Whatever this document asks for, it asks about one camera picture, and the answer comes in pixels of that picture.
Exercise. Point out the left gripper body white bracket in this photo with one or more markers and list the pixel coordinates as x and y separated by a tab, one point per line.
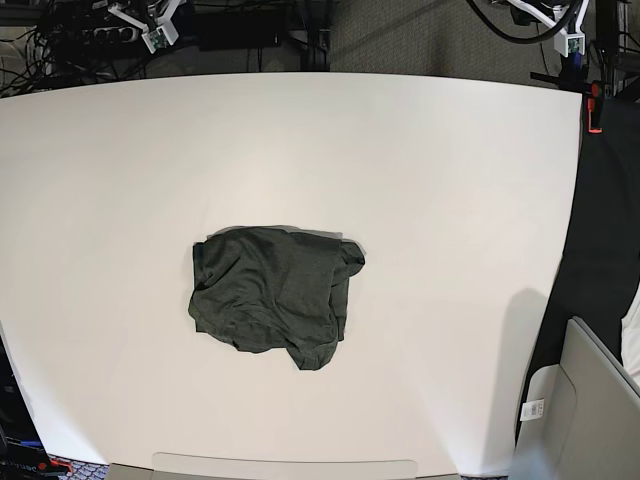
570	38

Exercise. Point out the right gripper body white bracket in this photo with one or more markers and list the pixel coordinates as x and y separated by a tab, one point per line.
156	30

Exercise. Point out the green long sleeve shirt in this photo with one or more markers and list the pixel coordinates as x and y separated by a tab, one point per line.
263	288

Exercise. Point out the red clamp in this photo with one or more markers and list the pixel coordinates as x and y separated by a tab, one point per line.
594	106

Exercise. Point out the white power strip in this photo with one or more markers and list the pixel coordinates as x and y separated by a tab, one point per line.
110	35

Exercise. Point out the dark grey mat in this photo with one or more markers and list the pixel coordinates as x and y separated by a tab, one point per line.
598	274

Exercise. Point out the white plastic bin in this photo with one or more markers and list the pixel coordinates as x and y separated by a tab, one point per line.
581	417

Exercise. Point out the black box red logo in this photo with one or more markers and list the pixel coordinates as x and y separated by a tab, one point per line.
22	456

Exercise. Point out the blue handled tool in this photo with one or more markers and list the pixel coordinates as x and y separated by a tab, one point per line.
575	61

